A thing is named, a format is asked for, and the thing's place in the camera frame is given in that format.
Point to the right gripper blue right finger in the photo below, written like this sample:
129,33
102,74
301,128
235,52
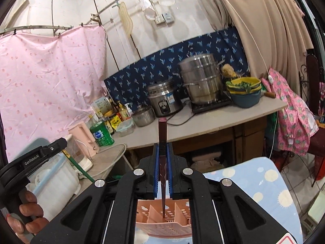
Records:
169,168

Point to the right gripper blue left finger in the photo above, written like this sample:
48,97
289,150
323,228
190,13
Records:
156,169

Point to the dark maroon chopstick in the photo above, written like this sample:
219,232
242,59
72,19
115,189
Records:
162,160

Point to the pink perforated utensil basket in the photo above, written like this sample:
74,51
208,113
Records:
172,223

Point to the wooden kitchen counter cabinet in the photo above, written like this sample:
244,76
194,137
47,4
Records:
206,123

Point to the person's left hand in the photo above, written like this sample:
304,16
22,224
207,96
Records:
29,209

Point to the small steel lidded pot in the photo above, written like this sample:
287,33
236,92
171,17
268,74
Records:
143,116

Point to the clear plastic food container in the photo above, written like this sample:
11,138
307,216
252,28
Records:
126,127

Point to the white dish rack box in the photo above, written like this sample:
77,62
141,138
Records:
54,184

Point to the yellow condiment packet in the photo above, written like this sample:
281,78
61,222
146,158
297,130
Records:
115,121

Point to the silver electric rice cooker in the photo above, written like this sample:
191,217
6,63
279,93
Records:
164,98

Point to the black induction cooktop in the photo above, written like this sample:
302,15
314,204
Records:
223,102

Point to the green plastic bottle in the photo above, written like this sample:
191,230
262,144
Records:
100,132

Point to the pink electric kettle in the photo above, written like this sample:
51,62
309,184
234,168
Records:
85,139

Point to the navy floral backsplash cloth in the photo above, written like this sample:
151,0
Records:
130,85

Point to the stainless stacked steamer pot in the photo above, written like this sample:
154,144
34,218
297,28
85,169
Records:
202,78

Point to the blue planet-print tablecloth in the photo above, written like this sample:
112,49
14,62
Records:
259,179

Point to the blue and yellow stacked basins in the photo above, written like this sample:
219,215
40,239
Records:
245,92

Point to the pink dotted curtain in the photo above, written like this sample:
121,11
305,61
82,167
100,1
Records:
49,83

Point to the beige hanging cutting board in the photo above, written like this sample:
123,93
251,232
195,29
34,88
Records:
126,20

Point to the pink floral hanging garment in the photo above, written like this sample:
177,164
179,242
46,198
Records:
296,123

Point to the beige hanging curtain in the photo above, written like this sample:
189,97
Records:
273,35

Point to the white wall power socket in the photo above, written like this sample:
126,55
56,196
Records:
166,18

